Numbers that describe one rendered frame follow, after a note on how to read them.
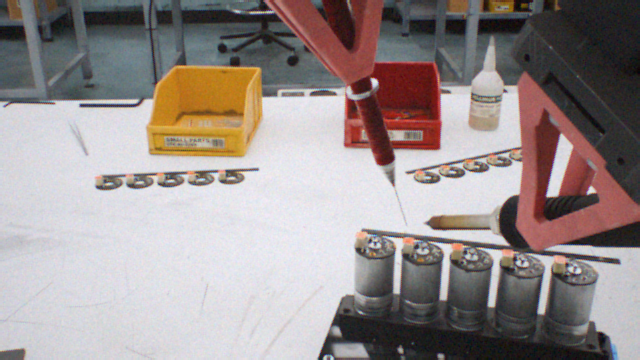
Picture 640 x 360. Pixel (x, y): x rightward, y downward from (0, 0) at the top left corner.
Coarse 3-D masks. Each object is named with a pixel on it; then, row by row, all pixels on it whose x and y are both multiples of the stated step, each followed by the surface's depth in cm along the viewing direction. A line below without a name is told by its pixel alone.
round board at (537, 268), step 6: (516, 258) 39; (528, 258) 39; (534, 258) 39; (534, 264) 38; (540, 264) 38; (504, 270) 38; (510, 270) 38; (516, 270) 38; (522, 270) 38; (528, 270) 38; (534, 270) 38; (540, 270) 38; (516, 276) 37; (522, 276) 37; (528, 276) 37; (534, 276) 37
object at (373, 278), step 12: (360, 264) 40; (372, 264) 39; (384, 264) 39; (360, 276) 40; (372, 276) 40; (384, 276) 40; (360, 288) 41; (372, 288) 40; (384, 288) 40; (360, 300) 41; (372, 300) 40; (384, 300) 41; (360, 312) 41; (372, 312) 41; (384, 312) 41
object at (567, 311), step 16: (576, 272) 37; (560, 288) 37; (576, 288) 37; (592, 288) 37; (560, 304) 38; (576, 304) 37; (544, 320) 39; (560, 320) 38; (576, 320) 38; (560, 336) 38; (576, 336) 38
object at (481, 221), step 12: (432, 216) 37; (444, 216) 36; (456, 216) 35; (468, 216) 34; (480, 216) 33; (492, 216) 32; (432, 228) 36; (444, 228) 36; (456, 228) 35; (468, 228) 34; (480, 228) 33; (492, 228) 32
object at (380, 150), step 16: (336, 0) 30; (336, 16) 31; (352, 16) 31; (336, 32) 31; (352, 32) 31; (368, 80) 32; (352, 96) 33; (368, 96) 32; (368, 112) 33; (368, 128) 34; (384, 128) 34; (384, 144) 34; (384, 160) 35
